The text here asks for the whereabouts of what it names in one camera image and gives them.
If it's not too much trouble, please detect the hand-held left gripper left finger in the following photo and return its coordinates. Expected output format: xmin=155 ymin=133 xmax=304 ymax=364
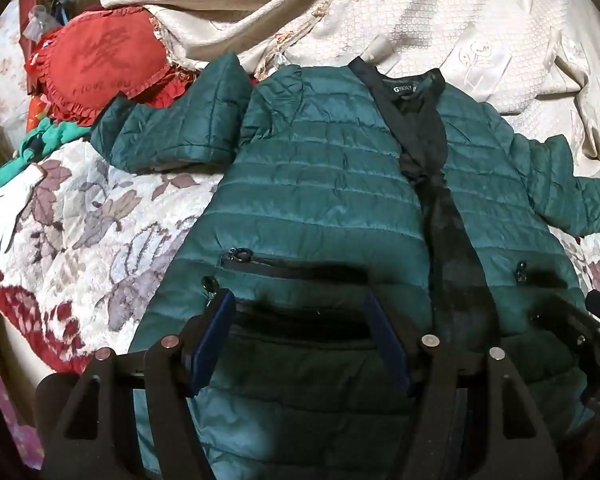
xmin=40 ymin=287 xmax=238 ymax=480

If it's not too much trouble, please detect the pale floral sheet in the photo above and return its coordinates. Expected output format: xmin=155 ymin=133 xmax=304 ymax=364
xmin=0 ymin=5 xmax=46 ymax=161

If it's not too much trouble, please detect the white fringed cloth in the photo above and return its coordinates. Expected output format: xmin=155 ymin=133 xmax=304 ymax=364
xmin=0 ymin=167 xmax=47 ymax=257

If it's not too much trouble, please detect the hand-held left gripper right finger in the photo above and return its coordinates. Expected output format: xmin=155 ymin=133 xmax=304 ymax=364
xmin=364 ymin=291 xmax=564 ymax=480

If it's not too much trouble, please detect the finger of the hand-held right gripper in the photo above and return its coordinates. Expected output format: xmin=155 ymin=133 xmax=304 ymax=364
xmin=527 ymin=296 xmax=600 ymax=361

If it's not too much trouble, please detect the green quilted puffer jacket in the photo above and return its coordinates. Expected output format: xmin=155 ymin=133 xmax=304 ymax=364
xmin=89 ymin=52 xmax=600 ymax=480

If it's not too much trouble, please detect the pink floral cloth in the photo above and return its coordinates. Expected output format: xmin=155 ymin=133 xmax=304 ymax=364
xmin=0 ymin=320 xmax=31 ymax=463

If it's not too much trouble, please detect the green cloth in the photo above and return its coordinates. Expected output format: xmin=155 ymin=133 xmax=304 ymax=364
xmin=0 ymin=117 xmax=88 ymax=206

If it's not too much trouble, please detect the floral red and white blanket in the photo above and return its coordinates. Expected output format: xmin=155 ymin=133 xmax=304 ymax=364
xmin=0 ymin=137 xmax=600 ymax=376

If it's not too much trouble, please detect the red ruffled heart pillow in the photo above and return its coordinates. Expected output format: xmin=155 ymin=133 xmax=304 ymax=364
xmin=24 ymin=7 xmax=201 ymax=126

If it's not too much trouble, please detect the beige embroidered bedspread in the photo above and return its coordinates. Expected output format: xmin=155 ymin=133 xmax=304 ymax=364
xmin=100 ymin=0 xmax=600 ymax=181

